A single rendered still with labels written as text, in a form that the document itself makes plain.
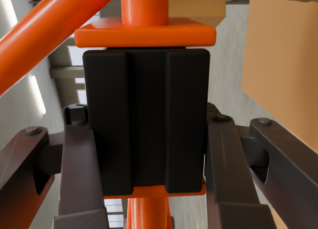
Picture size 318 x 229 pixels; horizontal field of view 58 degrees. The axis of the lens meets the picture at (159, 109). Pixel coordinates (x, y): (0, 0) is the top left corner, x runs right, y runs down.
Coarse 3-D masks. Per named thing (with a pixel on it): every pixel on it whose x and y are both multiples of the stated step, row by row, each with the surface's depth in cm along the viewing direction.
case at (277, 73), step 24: (264, 0) 30; (288, 0) 25; (264, 24) 30; (288, 24) 25; (312, 24) 22; (264, 48) 31; (288, 48) 26; (312, 48) 22; (264, 72) 31; (288, 72) 26; (312, 72) 22; (264, 96) 31; (288, 96) 26; (312, 96) 22; (288, 120) 26; (312, 120) 22; (312, 144) 22
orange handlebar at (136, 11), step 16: (128, 0) 12; (144, 0) 12; (160, 0) 12; (128, 16) 13; (144, 16) 12; (160, 16) 13; (128, 208) 20; (144, 208) 16; (160, 208) 16; (128, 224) 19; (144, 224) 16; (160, 224) 17
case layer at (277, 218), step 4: (292, 132) 103; (296, 136) 101; (300, 140) 98; (316, 152) 89; (272, 212) 121; (276, 216) 117; (276, 220) 118; (280, 220) 114; (276, 224) 118; (280, 224) 114; (284, 224) 111; (280, 228) 114; (284, 228) 111
